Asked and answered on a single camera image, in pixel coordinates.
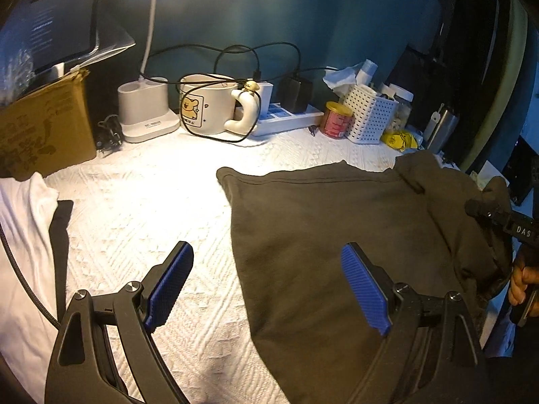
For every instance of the white usb charger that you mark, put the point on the white usb charger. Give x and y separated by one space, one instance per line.
265 89

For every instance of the steel tumbler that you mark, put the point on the steel tumbler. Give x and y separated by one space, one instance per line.
441 125

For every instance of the right hand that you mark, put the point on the right hand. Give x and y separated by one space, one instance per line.
522 276

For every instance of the clear jar white lid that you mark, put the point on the clear jar white lid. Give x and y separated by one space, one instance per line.
402 111

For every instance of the white tissue paper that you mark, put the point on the white tissue paper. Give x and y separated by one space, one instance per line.
341 81

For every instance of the cream bear mug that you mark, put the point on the cream bear mug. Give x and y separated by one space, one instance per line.
211 104

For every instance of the laptop screen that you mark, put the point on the laptop screen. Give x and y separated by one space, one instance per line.
44 40

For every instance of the white desk lamp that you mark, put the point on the white desk lamp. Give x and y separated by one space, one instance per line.
144 112

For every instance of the white power strip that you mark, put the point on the white power strip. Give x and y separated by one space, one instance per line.
277 120

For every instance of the black binder clips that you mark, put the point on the black binder clips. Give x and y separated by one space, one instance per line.
110 135

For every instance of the dark olive t-shirt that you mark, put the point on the dark olive t-shirt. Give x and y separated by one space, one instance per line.
287 232

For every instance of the white perforated plastic basket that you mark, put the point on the white perforated plastic basket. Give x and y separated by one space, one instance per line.
371 114

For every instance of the tissue pack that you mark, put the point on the tissue pack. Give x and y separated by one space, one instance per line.
487 172

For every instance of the yellow snack packet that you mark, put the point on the yellow snack packet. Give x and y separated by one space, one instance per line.
400 140

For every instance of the black power adapter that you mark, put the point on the black power adapter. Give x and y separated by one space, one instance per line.
295 93

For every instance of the brown cardboard box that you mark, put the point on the brown cardboard box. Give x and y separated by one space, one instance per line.
47 130

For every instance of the white textured table cloth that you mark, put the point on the white textured table cloth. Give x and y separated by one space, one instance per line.
103 223

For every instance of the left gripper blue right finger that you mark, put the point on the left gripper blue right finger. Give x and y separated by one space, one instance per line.
371 286

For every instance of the red can yellow lid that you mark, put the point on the red can yellow lid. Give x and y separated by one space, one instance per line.
335 120

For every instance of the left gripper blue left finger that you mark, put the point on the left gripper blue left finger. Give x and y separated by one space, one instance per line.
163 284

